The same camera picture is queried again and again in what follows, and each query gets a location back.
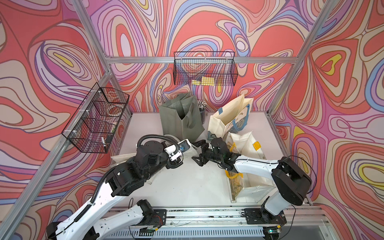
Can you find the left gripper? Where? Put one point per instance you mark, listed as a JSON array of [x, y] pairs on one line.
[[173, 163]]

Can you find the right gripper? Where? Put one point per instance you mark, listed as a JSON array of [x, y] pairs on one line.
[[202, 160]]

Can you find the olive green canvas bag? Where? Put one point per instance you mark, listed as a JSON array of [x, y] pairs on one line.
[[181, 118]]

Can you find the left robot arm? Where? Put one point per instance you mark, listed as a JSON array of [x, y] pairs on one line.
[[89, 222]]

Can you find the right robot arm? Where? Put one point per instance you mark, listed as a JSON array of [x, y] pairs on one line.
[[291, 181]]

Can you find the black cup of sticks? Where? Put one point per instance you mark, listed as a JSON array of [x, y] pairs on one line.
[[202, 108]]

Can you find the yellow sticky notes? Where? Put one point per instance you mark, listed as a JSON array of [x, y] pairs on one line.
[[204, 81]]

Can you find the cream blue-handled tote bag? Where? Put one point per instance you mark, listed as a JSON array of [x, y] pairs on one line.
[[231, 118]]

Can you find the white yellow-handled bag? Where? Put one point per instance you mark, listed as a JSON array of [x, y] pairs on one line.
[[251, 180]]

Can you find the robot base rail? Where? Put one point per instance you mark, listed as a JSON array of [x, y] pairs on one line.
[[226, 223]]

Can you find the black wire basket back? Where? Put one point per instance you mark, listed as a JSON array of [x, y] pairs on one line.
[[192, 65]]

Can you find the black wire basket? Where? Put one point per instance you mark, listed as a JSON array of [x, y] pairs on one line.
[[192, 65], [99, 116]]

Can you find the black wire basket left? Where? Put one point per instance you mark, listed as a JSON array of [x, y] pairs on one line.
[[99, 116]]

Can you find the aluminium frame post left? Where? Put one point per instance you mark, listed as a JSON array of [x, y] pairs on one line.
[[108, 76]]

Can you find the aluminium frame post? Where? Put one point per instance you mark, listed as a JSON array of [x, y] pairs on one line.
[[313, 33], [108, 76]]

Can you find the aluminium frame post right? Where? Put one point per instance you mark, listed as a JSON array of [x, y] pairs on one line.
[[313, 33]]

